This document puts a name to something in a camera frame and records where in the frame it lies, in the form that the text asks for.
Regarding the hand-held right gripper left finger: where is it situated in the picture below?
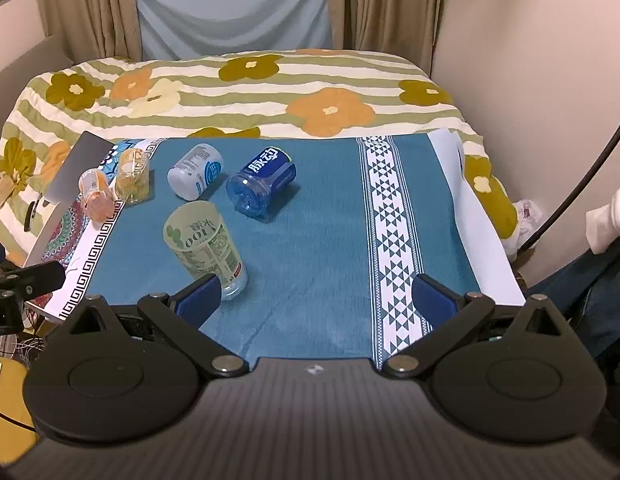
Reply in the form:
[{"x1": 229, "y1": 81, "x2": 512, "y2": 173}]
[{"x1": 65, "y1": 275, "x2": 249, "y2": 379}]

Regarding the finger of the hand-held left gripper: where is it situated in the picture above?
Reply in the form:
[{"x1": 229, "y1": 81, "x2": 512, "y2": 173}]
[{"x1": 0, "y1": 259, "x2": 67, "y2": 306}]

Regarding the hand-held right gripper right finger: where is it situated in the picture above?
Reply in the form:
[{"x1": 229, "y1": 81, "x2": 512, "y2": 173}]
[{"x1": 379, "y1": 275, "x2": 566, "y2": 379}]

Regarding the clear cup with green label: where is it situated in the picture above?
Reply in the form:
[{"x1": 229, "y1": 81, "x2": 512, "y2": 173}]
[{"x1": 163, "y1": 200, "x2": 249, "y2": 301}]

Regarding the orange clear cup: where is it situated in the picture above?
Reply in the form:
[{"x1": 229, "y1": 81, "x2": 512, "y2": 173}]
[{"x1": 78, "y1": 167, "x2": 116, "y2": 224}]

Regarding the white cup with blue label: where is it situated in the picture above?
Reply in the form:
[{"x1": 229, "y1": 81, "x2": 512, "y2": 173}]
[{"x1": 167, "y1": 143, "x2": 225, "y2": 201}]

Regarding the blue clear cup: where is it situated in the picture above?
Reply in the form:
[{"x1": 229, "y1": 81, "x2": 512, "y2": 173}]
[{"x1": 225, "y1": 146, "x2": 297, "y2": 221}]

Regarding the yellow clear cup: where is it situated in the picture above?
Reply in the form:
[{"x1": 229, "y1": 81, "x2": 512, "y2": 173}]
[{"x1": 114, "y1": 147, "x2": 152, "y2": 206}]

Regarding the mandala print cloth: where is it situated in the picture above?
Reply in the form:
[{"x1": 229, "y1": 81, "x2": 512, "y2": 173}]
[{"x1": 25, "y1": 137, "x2": 169, "y2": 324}]

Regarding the yellow cloth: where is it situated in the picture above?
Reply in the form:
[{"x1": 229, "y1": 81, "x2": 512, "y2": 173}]
[{"x1": 0, "y1": 359, "x2": 40, "y2": 466}]

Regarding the white plastic bag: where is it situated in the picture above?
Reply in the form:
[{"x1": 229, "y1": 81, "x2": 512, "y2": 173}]
[{"x1": 504, "y1": 199, "x2": 544, "y2": 261}]

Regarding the teal patterned tablecloth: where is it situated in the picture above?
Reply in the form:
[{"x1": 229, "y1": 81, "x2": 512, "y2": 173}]
[{"x1": 65, "y1": 132, "x2": 490, "y2": 367}]

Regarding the grey laptop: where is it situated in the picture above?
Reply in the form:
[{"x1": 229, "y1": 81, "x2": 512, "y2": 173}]
[{"x1": 42, "y1": 131, "x2": 116, "y2": 207}]

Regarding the person's leg in jeans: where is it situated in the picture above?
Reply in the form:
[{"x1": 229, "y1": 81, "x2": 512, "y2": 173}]
[{"x1": 527, "y1": 244, "x2": 620, "y2": 361}]

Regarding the striped flower blanket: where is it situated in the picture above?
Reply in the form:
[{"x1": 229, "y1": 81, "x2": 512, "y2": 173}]
[{"x1": 0, "y1": 49, "x2": 520, "y2": 267}]

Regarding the beige curtain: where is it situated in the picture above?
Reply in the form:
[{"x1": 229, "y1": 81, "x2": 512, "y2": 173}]
[
  {"x1": 31, "y1": 0, "x2": 144, "y2": 68},
  {"x1": 326, "y1": 0, "x2": 447, "y2": 77}
]

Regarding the light blue curtain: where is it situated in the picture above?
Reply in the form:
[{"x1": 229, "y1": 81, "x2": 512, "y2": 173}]
[{"x1": 132, "y1": 0, "x2": 335, "y2": 61}]

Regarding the black cable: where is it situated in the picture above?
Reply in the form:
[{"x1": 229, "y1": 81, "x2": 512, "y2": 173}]
[{"x1": 518, "y1": 109, "x2": 620, "y2": 252}]

